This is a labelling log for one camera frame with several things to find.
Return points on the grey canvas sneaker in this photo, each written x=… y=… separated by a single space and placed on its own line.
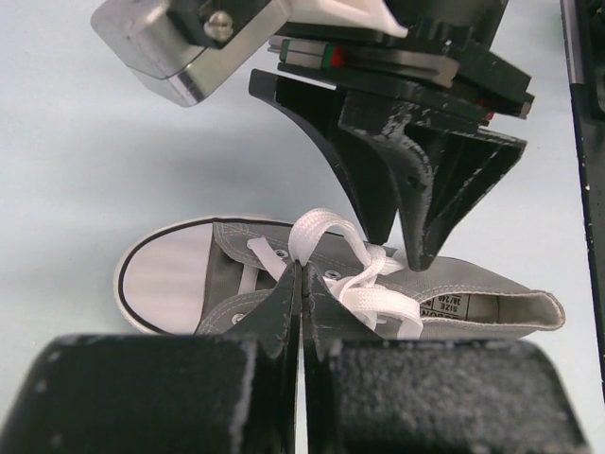
x=204 y=276

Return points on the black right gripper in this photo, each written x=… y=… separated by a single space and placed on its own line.
x=441 y=166

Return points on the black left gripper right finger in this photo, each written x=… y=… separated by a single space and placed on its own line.
x=343 y=401

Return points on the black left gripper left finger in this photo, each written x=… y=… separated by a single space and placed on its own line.
x=260 y=373

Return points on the white shoelace of sneaker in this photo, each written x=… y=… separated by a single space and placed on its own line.
x=361 y=294

